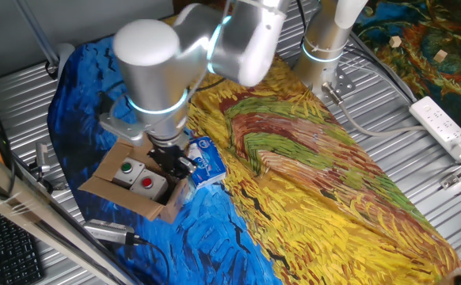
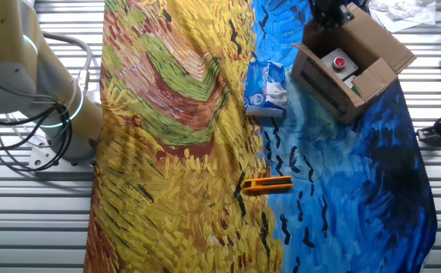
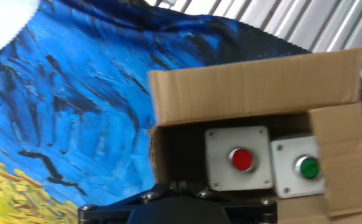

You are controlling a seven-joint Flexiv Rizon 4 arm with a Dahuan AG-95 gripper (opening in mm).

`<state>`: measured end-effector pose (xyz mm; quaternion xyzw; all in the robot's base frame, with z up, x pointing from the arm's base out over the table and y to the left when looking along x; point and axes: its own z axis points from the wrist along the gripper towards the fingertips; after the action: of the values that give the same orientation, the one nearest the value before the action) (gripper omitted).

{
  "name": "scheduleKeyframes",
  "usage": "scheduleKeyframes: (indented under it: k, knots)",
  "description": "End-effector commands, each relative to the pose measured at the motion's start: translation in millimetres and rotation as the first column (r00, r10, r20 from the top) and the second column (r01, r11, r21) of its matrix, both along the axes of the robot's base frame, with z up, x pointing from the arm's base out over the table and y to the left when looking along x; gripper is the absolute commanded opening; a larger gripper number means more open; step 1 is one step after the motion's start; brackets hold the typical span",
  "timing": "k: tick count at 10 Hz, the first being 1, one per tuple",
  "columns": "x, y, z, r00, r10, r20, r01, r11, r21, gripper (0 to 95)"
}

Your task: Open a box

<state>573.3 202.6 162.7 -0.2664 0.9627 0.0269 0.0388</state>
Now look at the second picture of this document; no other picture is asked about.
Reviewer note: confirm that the brown cardboard box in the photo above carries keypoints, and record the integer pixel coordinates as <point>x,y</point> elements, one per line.
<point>376,45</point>

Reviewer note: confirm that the grey box with red button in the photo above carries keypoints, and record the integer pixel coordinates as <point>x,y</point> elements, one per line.
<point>343,66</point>

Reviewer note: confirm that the orange utility knife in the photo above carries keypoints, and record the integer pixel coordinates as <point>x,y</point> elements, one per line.
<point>266,185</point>

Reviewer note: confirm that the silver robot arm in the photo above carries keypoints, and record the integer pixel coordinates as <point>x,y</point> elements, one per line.
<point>54,87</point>

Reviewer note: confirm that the white crumpled paper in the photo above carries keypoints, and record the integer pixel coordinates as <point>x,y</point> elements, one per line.
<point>413,13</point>

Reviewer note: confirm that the yellow and blue painted cloth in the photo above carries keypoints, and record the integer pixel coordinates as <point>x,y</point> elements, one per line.
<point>190,170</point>

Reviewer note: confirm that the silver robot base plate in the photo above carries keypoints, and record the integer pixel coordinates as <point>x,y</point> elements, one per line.
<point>40,155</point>

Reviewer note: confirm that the silver bracket with black ties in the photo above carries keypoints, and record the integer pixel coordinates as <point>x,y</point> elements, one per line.
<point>438,130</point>

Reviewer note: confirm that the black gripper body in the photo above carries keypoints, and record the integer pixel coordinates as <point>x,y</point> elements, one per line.
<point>326,7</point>

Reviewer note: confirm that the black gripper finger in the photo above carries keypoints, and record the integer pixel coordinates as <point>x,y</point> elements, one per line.
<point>319,22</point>
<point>332,22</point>

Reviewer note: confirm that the white box with green button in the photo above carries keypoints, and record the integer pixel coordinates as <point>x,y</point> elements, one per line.
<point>352,83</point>

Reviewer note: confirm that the blue tissue pack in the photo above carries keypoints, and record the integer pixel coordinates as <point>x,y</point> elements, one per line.
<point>262,89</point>

